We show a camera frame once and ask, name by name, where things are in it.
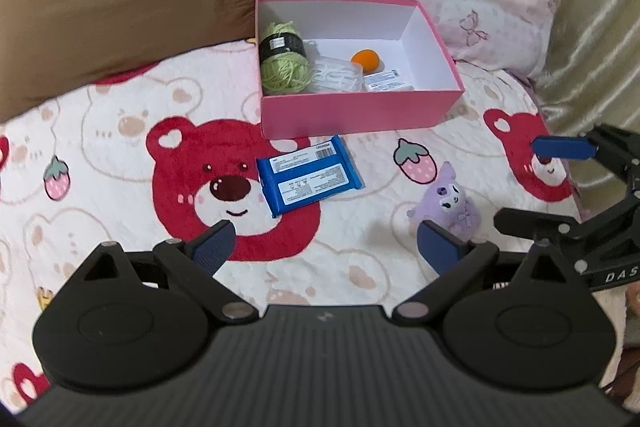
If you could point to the green yarn ball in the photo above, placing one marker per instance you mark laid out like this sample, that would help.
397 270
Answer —
285 77

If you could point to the gold satin cloth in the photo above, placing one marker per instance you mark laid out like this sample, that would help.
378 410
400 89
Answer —
595 57

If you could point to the pink cardboard box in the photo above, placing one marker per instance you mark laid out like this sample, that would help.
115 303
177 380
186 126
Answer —
350 117

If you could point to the clear floss pick box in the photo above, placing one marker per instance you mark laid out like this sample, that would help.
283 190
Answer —
337 74

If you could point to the purple plush toy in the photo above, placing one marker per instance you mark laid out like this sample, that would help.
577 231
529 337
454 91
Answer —
450 202

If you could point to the white soap bar packet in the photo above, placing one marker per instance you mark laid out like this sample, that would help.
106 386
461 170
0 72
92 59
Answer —
387 82

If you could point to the brown pillow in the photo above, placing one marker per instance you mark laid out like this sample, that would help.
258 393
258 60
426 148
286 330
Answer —
75 32

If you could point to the orange makeup sponge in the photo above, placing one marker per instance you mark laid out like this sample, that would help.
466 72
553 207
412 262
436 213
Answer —
365 59

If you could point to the bear printed blanket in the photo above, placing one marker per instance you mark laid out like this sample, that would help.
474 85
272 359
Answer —
100 157

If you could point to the blue wet wipes packet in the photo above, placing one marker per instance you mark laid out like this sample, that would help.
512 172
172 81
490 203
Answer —
310 179

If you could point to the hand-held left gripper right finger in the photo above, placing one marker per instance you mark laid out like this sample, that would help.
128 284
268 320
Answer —
437 247

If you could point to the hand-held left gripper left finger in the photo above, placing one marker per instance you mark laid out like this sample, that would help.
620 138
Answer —
212 247

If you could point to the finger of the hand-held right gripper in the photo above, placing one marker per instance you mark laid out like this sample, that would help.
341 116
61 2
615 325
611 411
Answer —
530 222
562 147

